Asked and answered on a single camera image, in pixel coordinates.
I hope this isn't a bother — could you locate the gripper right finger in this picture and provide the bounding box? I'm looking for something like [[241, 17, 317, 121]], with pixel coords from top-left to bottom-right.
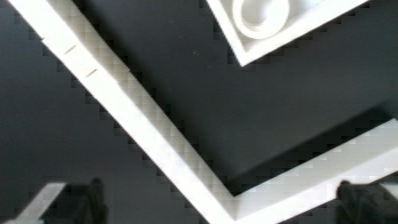
[[337, 181, 398, 224]]

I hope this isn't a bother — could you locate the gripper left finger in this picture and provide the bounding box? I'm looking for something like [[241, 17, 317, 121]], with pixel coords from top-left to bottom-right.
[[6, 178, 111, 224]]

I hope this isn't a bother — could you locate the white square tabletop part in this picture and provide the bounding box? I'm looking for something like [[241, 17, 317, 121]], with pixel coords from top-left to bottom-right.
[[207, 0, 370, 66]]

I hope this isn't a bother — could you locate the white U-shaped fence wall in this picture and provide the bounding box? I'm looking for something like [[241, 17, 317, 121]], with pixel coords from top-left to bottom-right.
[[10, 0, 398, 224]]

